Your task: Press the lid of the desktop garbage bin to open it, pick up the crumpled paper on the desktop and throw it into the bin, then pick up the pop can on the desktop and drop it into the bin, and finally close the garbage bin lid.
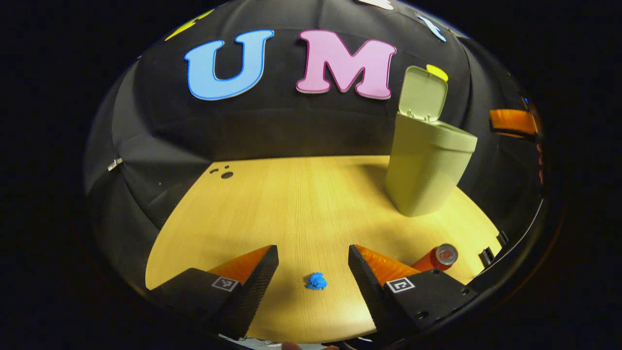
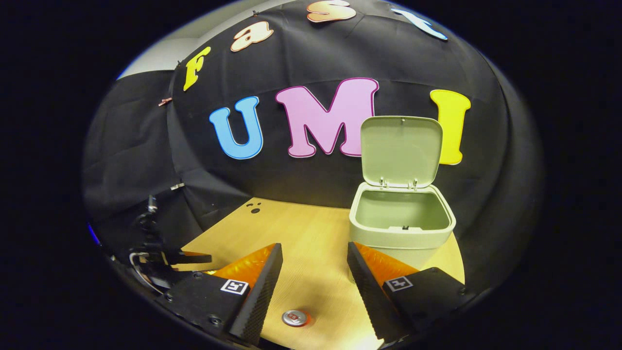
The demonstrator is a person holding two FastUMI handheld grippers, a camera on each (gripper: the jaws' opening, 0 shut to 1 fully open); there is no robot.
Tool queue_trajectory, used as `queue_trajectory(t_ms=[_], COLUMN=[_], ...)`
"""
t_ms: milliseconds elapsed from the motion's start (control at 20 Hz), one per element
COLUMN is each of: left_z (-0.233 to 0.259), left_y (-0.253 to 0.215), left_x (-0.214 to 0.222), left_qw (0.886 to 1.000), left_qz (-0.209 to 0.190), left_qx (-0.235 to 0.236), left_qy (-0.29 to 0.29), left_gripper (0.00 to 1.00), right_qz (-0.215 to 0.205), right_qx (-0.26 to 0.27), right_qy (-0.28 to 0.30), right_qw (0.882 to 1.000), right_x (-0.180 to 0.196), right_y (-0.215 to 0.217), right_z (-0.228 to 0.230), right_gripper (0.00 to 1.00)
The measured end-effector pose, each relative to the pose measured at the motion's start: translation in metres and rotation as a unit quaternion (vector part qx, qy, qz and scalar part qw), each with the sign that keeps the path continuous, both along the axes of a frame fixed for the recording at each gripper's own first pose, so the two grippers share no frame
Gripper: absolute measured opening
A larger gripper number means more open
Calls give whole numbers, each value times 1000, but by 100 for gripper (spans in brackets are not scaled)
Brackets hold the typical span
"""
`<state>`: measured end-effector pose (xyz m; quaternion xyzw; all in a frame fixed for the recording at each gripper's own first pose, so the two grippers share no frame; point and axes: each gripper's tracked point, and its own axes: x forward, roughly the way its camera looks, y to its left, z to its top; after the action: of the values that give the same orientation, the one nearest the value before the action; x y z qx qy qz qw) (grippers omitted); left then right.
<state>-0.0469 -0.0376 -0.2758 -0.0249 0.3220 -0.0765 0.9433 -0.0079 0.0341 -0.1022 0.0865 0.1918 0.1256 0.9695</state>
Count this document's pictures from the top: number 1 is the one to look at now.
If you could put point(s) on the blue paper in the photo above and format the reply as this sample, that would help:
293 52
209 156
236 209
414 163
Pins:
316 282

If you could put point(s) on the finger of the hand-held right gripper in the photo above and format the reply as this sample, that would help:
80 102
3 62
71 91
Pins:
512 121

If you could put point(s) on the red pop can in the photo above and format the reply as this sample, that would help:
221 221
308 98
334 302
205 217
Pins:
435 260

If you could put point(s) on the wooden desktop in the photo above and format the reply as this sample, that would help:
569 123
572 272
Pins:
301 209

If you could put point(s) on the black desk clamp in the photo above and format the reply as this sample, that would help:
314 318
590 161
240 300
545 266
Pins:
503 238
486 256

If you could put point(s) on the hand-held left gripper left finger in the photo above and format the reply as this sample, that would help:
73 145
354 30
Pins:
252 296

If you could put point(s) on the black backdrop cloth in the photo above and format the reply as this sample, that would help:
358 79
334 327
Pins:
291 126

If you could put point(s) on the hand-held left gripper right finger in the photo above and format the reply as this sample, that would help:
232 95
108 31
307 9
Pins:
371 296

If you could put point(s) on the pale green desktop garbage bin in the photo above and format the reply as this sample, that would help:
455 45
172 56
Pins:
423 165

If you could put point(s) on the white cloth clip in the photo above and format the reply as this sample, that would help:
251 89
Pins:
115 164

